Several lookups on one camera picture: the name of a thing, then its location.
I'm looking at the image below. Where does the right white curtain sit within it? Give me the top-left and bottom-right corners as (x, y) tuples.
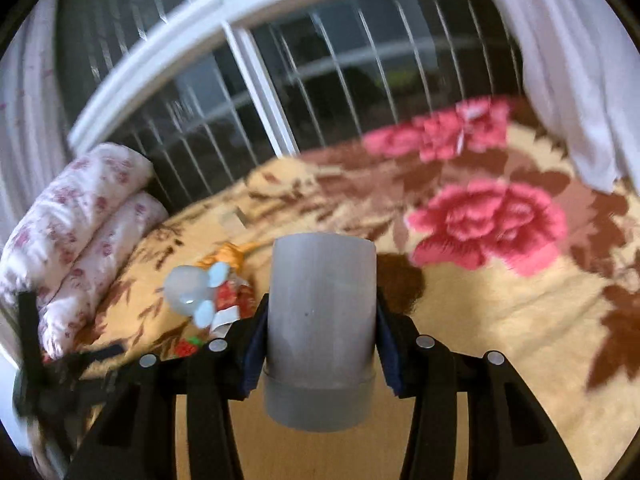
(494, 0), (639, 193)

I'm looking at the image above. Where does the left pink floral curtain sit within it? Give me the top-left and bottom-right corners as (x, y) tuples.
(1, 0), (70, 242)

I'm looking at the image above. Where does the white window frame with bars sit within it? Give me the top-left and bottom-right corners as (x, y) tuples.
(56, 0), (522, 210)

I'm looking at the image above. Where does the yellow floral fleece blanket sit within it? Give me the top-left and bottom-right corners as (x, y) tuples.
(70, 96), (639, 479)

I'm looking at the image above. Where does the clear crumpled plastic bag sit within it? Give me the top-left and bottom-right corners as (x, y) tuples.
(163, 262), (231, 328)

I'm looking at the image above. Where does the red green toy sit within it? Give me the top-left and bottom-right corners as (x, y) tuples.
(172, 336), (205, 359)

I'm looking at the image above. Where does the folded pink floral quilt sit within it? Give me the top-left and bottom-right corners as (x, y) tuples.
(1, 143), (167, 359)

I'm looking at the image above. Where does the grey paper cup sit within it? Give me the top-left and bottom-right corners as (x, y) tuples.
(264, 233), (376, 432)

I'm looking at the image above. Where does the red white snack wrapper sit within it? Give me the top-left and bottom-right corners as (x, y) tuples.
(210, 281), (256, 335)

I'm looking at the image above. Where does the orange snack wrapper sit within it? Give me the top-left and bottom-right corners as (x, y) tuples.
(194, 242), (262, 272)

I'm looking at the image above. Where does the small beige cardboard piece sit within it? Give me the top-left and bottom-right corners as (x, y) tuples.
(219, 208), (247, 233)

